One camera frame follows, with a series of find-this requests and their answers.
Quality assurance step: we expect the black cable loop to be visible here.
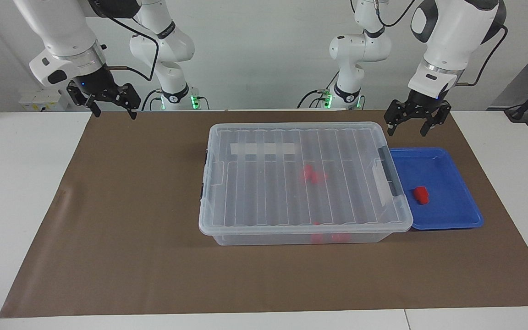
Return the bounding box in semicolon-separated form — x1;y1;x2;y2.
374;0;416;27

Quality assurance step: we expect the black box latch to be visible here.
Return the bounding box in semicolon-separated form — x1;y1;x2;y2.
379;146;405;198

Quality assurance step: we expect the black base cable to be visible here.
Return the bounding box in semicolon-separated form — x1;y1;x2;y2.
140;86;209;110
297;73;338;109

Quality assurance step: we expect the clear plastic box lid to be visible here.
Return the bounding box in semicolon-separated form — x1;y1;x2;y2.
198;121;414;237

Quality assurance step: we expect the clear plastic storage box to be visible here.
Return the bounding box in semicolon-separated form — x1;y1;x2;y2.
202;123;412;247

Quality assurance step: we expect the white power strip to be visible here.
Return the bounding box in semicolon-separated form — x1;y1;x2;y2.
19;89;70;112

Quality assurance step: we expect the brown table mat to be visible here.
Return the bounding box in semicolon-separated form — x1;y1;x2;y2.
0;110;528;318

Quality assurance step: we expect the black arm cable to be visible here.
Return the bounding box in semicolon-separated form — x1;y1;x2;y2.
456;25;508;88
104;16;160;82

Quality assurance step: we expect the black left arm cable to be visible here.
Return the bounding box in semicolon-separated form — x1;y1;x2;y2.
456;25;508;88

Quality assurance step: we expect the blue plastic tray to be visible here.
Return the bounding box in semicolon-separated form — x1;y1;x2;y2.
389;147;484;231

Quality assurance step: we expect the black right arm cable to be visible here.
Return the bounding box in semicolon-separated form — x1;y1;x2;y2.
104;16;160;82

